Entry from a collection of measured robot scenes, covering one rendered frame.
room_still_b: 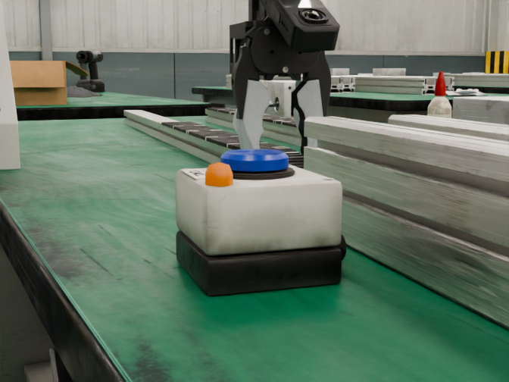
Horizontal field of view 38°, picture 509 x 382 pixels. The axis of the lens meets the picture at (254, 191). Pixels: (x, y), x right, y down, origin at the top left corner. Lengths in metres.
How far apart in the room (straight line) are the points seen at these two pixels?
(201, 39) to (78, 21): 1.97
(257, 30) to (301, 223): 0.36
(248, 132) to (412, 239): 0.35
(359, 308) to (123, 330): 0.12
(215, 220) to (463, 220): 0.13
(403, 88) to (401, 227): 3.35
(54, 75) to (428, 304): 2.30
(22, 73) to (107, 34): 9.18
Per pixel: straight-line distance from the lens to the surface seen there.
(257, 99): 0.75
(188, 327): 0.36
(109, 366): 0.33
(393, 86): 3.87
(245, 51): 0.74
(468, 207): 0.39
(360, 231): 0.49
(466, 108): 0.72
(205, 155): 0.99
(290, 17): 0.69
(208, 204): 0.39
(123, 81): 11.82
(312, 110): 0.77
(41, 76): 2.62
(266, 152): 0.43
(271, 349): 0.33
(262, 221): 0.40
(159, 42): 12.03
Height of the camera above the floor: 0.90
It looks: 9 degrees down
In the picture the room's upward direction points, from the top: straight up
